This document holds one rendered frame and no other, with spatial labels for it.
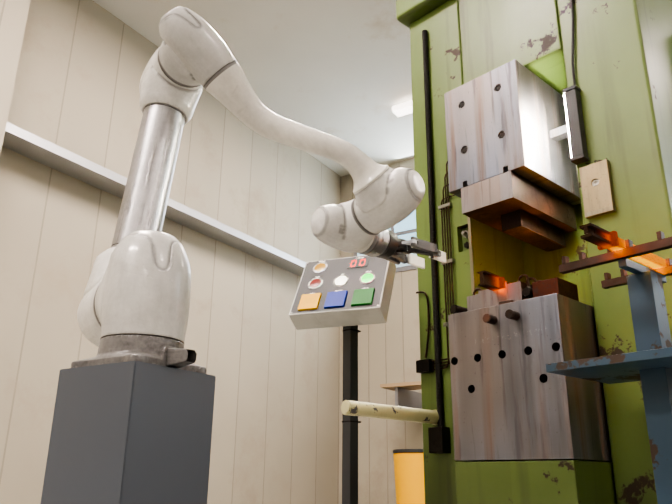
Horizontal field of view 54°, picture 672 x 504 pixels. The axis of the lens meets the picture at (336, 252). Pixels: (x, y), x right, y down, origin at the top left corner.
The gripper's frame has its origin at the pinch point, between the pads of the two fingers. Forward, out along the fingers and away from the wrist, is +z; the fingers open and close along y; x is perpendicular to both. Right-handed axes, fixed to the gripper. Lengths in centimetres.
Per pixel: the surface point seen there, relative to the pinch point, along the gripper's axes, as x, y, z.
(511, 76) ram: 70, 11, 35
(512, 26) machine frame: 101, 5, 49
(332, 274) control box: 12, -60, 20
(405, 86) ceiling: 275, -221, 258
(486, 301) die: -4.8, -5.0, 35.1
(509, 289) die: -2.6, 3.5, 35.1
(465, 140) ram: 54, -9, 35
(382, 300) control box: -0.9, -37.7, 22.3
